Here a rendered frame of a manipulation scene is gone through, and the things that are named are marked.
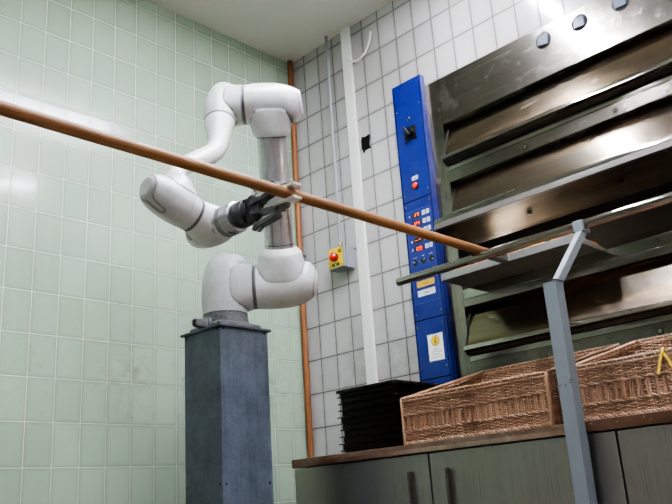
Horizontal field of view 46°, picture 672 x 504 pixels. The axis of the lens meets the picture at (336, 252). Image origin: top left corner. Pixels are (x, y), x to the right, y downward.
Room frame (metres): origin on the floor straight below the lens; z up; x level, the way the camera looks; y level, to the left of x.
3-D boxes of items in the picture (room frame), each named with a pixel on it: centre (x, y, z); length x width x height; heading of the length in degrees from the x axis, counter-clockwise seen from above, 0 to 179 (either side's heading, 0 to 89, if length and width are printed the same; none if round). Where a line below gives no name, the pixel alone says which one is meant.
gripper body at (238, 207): (2.05, 0.23, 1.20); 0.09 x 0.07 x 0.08; 46
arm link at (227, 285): (2.66, 0.38, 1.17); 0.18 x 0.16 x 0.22; 91
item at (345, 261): (3.39, -0.02, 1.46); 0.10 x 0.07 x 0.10; 46
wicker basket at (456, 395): (2.58, -0.53, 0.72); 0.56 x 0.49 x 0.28; 45
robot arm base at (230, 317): (2.65, 0.41, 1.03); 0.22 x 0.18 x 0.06; 136
